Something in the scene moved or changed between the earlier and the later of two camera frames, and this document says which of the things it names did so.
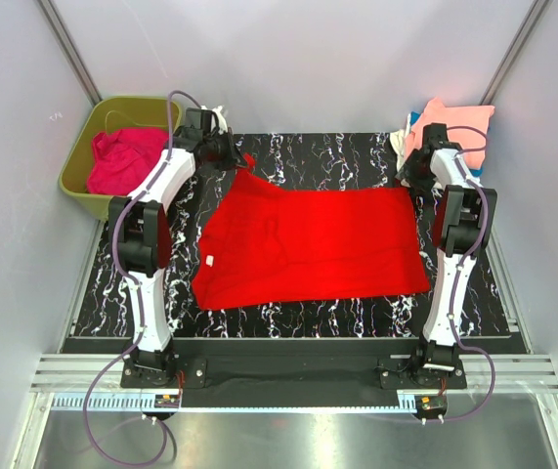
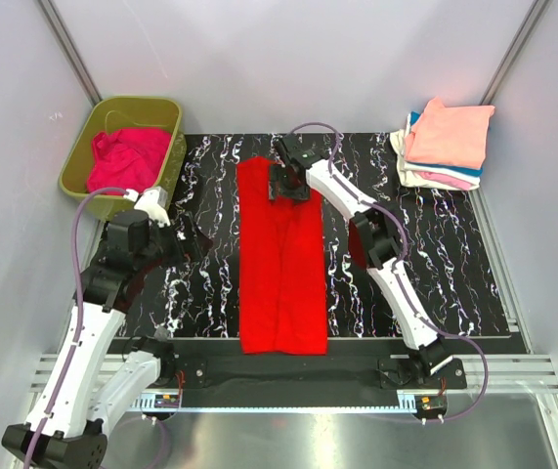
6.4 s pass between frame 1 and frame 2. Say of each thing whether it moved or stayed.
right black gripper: moved
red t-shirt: moved
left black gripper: moved
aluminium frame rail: stayed
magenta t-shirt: stayed
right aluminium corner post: stayed
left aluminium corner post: stayed
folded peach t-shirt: stayed
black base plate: stayed
